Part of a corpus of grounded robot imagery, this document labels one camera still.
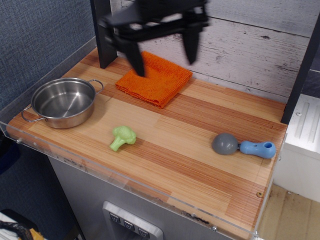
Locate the green toy broccoli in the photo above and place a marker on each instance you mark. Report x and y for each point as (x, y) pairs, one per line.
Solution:
(122, 135)

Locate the black right vertical post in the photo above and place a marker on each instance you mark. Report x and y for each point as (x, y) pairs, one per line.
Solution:
(305, 21)

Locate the silver dispenser button panel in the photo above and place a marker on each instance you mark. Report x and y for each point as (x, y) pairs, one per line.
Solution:
(131, 222)

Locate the orange folded cloth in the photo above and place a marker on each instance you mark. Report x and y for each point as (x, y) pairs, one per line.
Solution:
(162, 81)

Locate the grey and blue toy spoon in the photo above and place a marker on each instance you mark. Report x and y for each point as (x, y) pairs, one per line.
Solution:
(227, 144)

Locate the yellow object bottom left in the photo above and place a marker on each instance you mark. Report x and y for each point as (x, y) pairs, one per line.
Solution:
(36, 235)

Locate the stainless steel pot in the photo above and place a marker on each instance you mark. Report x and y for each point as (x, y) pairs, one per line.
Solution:
(63, 103)

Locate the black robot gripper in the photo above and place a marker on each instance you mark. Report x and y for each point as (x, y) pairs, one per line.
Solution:
(145, 20)

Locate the clear acrylic table guard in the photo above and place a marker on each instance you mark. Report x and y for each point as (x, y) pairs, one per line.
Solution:
(172, 162)

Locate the grey metal cabinet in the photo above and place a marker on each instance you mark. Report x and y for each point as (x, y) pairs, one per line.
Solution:
(86, 194)

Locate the white ribbed box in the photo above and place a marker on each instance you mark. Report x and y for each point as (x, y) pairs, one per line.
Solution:
(298, 166)

